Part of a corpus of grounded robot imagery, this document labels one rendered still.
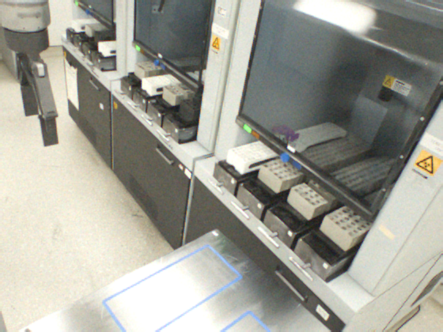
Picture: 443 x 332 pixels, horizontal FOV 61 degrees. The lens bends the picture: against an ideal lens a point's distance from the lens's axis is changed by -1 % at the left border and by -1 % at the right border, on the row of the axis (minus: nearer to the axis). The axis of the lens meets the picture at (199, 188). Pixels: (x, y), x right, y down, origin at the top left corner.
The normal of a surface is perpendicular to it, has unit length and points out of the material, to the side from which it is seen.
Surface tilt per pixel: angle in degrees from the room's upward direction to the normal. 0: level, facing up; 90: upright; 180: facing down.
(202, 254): 0
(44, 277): 0
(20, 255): 0
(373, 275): 90
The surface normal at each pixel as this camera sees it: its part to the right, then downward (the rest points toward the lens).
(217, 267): 0.12, -0.78
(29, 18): 0.56, 0.57
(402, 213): -0.82, 0.27
